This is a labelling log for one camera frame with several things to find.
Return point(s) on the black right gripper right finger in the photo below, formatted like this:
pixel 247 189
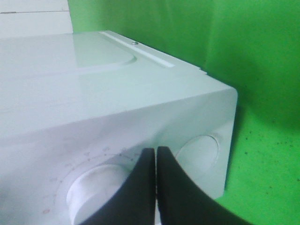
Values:
pixel 181 201

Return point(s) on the round white door button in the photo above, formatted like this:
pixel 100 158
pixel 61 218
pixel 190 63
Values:
pixel 198 155

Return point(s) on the white microwave oven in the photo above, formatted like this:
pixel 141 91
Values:
pixel 71 102

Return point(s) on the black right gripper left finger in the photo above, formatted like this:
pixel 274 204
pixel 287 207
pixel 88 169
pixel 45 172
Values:
pixel 134 203

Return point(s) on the lower white round knob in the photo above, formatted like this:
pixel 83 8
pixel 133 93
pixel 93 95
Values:
pixel 93 189

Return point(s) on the white wall panel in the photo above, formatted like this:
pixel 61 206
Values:
pixel 24 18

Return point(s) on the green table cloth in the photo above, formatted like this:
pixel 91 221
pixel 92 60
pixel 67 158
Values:
pixel 253 46

